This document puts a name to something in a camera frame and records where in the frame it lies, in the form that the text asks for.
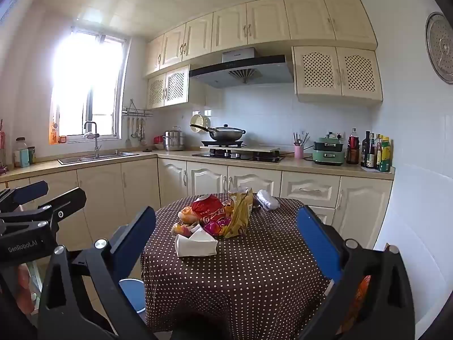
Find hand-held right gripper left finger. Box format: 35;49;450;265
37;205;158;340

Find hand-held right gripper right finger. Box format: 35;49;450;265
295;205;416;340

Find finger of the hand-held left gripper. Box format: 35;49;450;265
0;186;87;236
0;180;49;213

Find orange and white plastic bag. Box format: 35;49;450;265
172;207;202;236

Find blue plastic bin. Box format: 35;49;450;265
118;278;146;314

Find clear plastic wrapper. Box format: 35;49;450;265
255;189;281;210

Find clear jar with lid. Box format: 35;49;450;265
14;137;29;168

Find cream lower kitchen cabinets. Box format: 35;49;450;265
0;149;395;256

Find cream kitchen cabinets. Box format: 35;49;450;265
143;0;379;78
0;149;395;256

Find stainless steel sink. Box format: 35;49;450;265
57;152;139;165

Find white tissue box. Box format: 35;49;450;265
175;227;218;257

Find metal faucet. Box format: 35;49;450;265
84;121;101;159

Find orange plastic packet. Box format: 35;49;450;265
349;274;372;330

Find small packet on table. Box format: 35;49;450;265
191;194;227;224

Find pink snack wrapper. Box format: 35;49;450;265
202;218;230;238

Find brown polka dot tablecloth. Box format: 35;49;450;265
140;193;340;333

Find yellow snack bag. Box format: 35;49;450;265
223;188;254;239

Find green electric grill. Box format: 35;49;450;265
312;137;345;166

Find stainless steamer pot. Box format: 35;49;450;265
162;126;186;151

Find dark glass bottle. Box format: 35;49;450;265
361;131;370;168
367;133;376;169

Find metal utensil rack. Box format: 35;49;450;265
122;99;153;117

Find black gas stove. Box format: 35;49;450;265
192;150;285;163

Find kitchen window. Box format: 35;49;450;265
50;30;128;145

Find cream colander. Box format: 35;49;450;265
190;111;210;134

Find metal wok with lid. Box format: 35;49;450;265
190;123;246;142

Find small cream lattice cabinet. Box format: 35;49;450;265
146;65;190;110

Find wide cream lattice cabinet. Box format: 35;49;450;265
292;45;383;106

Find black range hood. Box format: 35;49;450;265
189;47;294;88

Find cream upper kitchen cabinets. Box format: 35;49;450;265
143;0;379;78

